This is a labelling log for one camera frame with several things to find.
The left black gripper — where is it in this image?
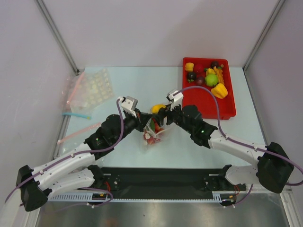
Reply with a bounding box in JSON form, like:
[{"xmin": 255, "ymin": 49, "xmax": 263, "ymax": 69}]
[{"xmin": 112, "ymin": 108, "xmax": 152, "ymax": 144}]

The yellow lemon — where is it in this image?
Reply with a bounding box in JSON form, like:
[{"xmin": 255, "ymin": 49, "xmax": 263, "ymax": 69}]
[{"xmin": 151, "ymin": 104, "xmax": 166, "ymax": 114}]

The lychee bunch with leaves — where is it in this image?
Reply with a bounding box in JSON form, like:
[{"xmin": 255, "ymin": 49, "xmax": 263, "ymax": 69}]
[{"xmin": 143, "ymin": 119, "xmax": 166, "ymax": 146}]

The clear zip bag with pattern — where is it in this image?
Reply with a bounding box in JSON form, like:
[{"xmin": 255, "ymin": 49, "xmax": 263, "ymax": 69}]
[{"xmin": 142, "ymin": 104, "xmax": 172, "ymax": 150}]

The purple passion fruit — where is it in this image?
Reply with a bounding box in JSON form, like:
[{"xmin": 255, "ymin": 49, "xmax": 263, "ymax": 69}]
[{"xmin": 195, "ymin": 76, "xmax": 205, "ymax": 86}]

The yellow bell pepper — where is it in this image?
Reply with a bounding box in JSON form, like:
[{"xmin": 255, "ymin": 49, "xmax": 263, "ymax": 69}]
[{"xmin": 211, "ymin": 83, "xmax": 228, "ymax": 99}]

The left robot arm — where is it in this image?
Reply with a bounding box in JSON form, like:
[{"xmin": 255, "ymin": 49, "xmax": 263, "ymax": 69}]
[{"xmin": 16, "ymin": 110, "xmax": 152, "ymax": 212}]

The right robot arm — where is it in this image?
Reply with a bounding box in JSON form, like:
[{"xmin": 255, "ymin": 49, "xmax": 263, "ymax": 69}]
[{"xmin": 156, "ymin": 105, "xmax": 294, "ymax": 193}]

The pink zip bag stack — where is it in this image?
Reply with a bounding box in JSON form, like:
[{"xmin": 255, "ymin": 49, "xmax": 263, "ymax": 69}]
[{"xmin": 64, "ymin": 68, "xmax": 114, "ymax": 116}]

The blue zip bag strip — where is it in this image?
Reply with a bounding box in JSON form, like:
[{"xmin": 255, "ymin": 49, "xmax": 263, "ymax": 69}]
[{"xmin": 62, "ymin": 112, "xmax": 91, "ymax": 120}]

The pink zip bag front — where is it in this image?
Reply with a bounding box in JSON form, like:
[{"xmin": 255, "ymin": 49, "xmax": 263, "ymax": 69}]
[{"xmin": 57, "ymin": 122, "xmax": 101, "ymax": 145}]

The red plastic tray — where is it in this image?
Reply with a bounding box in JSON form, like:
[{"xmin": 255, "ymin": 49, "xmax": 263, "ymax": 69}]
[{"xmin": 182, "ymin": 57, "xmax": 236, "ymax": 120}]

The dark mangosteen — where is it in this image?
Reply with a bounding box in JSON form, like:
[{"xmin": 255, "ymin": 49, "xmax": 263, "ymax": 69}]
[{"xmin": 186, "ymin": 71, "xmax": 197, "ymax": 83}]

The green apple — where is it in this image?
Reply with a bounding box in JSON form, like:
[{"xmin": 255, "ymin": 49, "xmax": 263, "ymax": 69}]
[{"xmin": 205, "ymin": 74, "xmax": 218, "ymax": 87}]

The orange small bell pepper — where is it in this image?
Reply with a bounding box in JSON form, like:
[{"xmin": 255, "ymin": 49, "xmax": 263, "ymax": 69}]
[{"xmin": 185, "ymin": 62, "xmax": 194, "ymax": 72}]

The dark red plum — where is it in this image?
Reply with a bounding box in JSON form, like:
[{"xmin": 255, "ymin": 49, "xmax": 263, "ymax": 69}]
[{"xmin": 211, "ymin": 61, "xmax": 219, "ymax": 69}]

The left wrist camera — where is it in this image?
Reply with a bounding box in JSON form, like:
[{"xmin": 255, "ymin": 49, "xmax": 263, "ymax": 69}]
[{"xmin": 118, "ymin": 96, "xmax": 138, "ymax": 118}]

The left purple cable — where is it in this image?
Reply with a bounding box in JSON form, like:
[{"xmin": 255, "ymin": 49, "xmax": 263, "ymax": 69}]
[{"xmin": 4, "ymin": 98, "xmax": 125, "ymax": 206}]

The purple cable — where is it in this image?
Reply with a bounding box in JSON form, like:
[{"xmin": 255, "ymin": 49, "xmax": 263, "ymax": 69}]
[
  {"xmin": 175, "ymin": 86, "xmax": 303, "ymax": 185},
  {"xmin": 4, "ymin": 98, "xmax": 125, "ymax": 206}
]

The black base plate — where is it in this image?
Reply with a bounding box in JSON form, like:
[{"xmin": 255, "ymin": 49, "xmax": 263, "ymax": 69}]
[{"xmin": 88, "ymin": 165, "xmax": 246, "ymax": 200}]

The white cable duct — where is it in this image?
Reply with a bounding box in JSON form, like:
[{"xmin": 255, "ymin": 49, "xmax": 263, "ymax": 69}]
[{"xmin": 48, "ymin": 192, "xmax": 234, "ymax": 203}]

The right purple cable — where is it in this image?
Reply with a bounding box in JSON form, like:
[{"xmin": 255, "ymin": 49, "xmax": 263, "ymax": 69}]
[{"xmin": 175, "ymin": 86, "xmax": 303, "ymax": 185}]

